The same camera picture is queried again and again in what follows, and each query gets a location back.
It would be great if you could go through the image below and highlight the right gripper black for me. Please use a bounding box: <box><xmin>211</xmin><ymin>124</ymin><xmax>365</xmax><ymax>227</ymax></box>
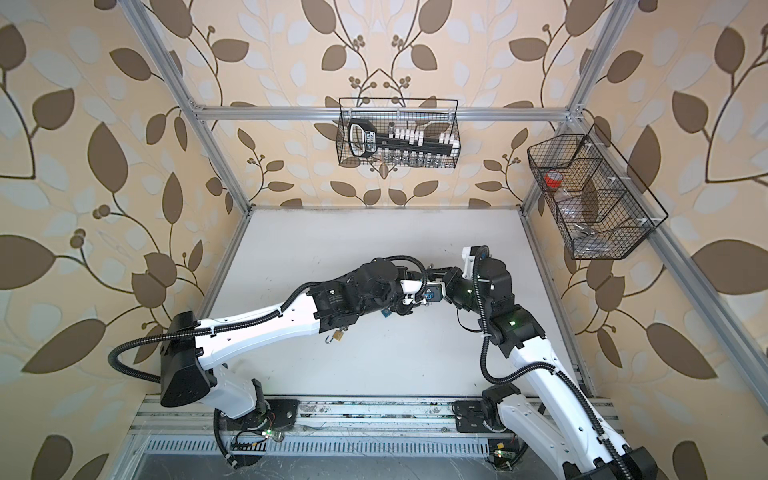
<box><xmin>427</xmin><ymin>266</ymin><xmax>491</xmax><ymax>319</ymax></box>

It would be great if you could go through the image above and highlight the brass padlock with keys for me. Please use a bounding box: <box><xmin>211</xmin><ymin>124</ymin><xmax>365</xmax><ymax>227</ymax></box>
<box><xmin>325</xmin><ymin>327</ymin><xmax>348</xmax><ymax>344</ymax></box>

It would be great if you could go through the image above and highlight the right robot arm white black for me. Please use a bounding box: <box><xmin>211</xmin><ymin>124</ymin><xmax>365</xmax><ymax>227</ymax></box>
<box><xmin>424</xmin><ymin>245</ymin><xmax>659</xmax><ymax>479</ymax></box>

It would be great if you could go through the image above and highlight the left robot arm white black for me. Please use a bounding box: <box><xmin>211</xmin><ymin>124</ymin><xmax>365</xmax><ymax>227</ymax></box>
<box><xmin>108</xmin><ymin>255</ymin><xmax>444</xmax><ymax>469</ymax></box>

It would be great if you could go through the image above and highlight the black tool with white bits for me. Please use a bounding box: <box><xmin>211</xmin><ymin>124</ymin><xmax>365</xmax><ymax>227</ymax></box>
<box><xmin>345</xmin><ymin>119</ymin><xmax>461</xmax><ymax>158</ymax></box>

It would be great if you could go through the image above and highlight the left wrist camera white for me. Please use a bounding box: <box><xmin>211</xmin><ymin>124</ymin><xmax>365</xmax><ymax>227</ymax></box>
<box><xmin>401</xmin><ymin>280</ymin><xmax>444</xmax><ymax>305</ymax></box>

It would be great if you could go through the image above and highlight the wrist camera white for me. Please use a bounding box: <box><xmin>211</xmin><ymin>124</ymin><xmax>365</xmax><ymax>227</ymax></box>
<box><xmin>401</xmin><ymin>280</ymin><xmax>444</xmax><ymax>305</ymax></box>
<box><xmin>462</xmin><ymin>245</ymin><xmax>490</xmax><ymax>280</ymax></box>

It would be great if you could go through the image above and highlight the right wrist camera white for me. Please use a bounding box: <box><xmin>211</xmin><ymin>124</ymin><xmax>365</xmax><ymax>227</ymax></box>
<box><xmin>462</xmin><ymin>245</ymin><xmax>490</xmax><ymax>280</ymax></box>

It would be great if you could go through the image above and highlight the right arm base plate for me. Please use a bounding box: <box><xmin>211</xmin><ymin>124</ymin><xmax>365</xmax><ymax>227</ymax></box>
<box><xmin>451</xmin><ymin>399</ymin><xmax>495</xmax><ymax>434</ymax></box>

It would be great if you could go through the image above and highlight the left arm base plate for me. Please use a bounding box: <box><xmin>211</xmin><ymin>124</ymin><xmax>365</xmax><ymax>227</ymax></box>
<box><xmin>218</xmin><ymin>398</ymin><xmax>300</xmax><ymax>432</ymax></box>

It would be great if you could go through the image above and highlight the side wire basket black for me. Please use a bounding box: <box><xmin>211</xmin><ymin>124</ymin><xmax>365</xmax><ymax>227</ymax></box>
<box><xmin>527</xmin><ymin>125</ymin><xmax>668</xmax><ymax>260</ymax></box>

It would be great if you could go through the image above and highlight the back wire basket black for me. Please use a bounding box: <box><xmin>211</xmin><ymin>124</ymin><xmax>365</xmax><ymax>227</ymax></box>
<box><xmin>335</xmin><ymin>96</ymin><xmax>462</xmax><ymax>169</ymax></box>

